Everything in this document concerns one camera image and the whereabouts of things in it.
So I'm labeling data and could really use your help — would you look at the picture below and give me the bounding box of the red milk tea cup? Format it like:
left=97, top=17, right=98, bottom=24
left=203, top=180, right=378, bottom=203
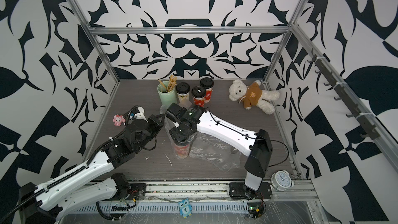
left=200, top=77, right=214, bottom=103
left=192, top=86, right=206, bottom=107
left=172, top=143, right=191, bottom=159

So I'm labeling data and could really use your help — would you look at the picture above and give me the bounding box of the clear plastic bag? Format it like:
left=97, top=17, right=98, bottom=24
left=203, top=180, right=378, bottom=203
left=189, top=133, right=241, bottom=172
left=160, top=100, right=196, bottom=159

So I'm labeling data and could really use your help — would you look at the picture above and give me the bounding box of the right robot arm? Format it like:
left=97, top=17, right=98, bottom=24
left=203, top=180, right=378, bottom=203
left=165, top=103, right=273, bottom=193

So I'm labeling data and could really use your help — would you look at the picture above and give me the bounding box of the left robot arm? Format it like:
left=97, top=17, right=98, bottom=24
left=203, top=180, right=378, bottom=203
left=1, top=114, right=165, bottom=224

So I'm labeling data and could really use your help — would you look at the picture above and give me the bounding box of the cream milk tea cup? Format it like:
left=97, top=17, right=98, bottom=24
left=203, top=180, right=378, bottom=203
left=175, top=82, right=191, bottom=102

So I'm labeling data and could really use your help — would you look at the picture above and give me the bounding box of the red milk tea cup back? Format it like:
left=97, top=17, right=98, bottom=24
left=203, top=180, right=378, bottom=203
left=200, top=77, right=214, bottom=103

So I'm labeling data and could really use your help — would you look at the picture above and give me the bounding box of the green cup holder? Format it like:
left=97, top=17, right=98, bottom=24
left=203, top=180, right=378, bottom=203
left=157, top=81, right=177, bottom=107

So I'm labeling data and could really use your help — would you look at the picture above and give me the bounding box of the pink pig toy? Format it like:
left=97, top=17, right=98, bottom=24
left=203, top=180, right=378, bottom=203
left=113, top=115, right=125, bottom=126

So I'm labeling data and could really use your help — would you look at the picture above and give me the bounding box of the white teddy bear brown hoodie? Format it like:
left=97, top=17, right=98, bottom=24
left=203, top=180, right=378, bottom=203
left=229, top=79, right=280, bottom=115

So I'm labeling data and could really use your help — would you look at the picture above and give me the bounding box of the blue owl number tag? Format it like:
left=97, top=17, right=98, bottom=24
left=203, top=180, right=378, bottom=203
left=178, top=198, right=192, bottom=218

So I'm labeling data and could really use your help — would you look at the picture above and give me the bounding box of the white alarm clock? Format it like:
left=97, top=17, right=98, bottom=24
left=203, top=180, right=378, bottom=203
left=271, top=170, right=295, bottom=191

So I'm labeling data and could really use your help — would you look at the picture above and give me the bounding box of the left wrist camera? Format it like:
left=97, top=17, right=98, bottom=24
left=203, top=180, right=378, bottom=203
left=129, top=106, right=148, bottom=121

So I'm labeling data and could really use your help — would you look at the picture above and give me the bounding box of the aluminium front rail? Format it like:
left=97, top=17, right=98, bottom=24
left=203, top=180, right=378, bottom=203
left=128, top=180, right=319, bottom=202

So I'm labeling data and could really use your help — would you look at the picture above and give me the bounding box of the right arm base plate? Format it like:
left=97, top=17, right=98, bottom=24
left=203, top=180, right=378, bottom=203
left=229, top=182, right=272, bottom=200

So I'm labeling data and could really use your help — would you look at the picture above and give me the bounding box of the wall hook rack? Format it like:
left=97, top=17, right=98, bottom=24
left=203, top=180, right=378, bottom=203
left=309, top=55, right=380, bottom=140

